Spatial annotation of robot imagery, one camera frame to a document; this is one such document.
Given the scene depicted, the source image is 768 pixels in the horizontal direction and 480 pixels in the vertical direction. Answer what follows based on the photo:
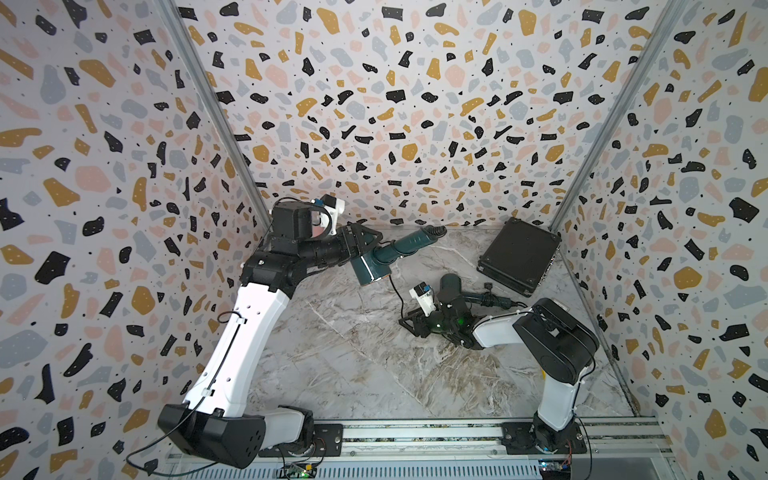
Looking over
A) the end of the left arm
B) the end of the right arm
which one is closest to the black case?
the end of the right arm

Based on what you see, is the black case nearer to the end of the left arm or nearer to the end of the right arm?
the end of the right arm

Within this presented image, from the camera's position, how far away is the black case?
1.02 meters
